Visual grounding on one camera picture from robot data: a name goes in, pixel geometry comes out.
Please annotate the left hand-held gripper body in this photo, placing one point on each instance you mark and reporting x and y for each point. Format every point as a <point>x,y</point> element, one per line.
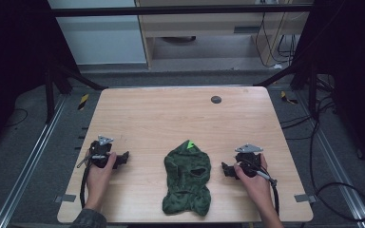
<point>100,153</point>

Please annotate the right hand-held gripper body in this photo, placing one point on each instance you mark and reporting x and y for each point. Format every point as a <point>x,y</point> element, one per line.
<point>249,160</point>

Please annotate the person's left hand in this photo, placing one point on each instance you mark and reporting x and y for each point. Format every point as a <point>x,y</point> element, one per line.
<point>99,180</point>

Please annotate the person's right hand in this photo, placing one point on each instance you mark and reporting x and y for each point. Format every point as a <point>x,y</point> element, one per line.
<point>255,186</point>

